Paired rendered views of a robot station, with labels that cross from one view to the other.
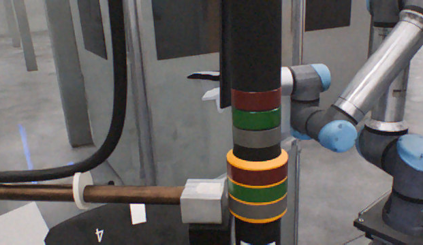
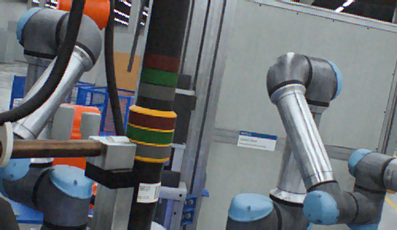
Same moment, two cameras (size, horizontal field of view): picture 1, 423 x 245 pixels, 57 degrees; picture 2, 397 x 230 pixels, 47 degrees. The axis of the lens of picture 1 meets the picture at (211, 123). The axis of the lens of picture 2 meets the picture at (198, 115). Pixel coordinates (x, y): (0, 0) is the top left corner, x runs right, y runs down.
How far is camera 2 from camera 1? 30 cm
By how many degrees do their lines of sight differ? 56
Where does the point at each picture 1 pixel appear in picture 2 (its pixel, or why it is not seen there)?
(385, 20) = (39, 49)
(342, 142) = (18, 168)
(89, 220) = not seen: outside the picture
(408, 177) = (63, 206)
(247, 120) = (166, 78)
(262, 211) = (165, 152)
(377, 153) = (26, 187)
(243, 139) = (160, 93)
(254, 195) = (164, 138)
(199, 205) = (121, 150)
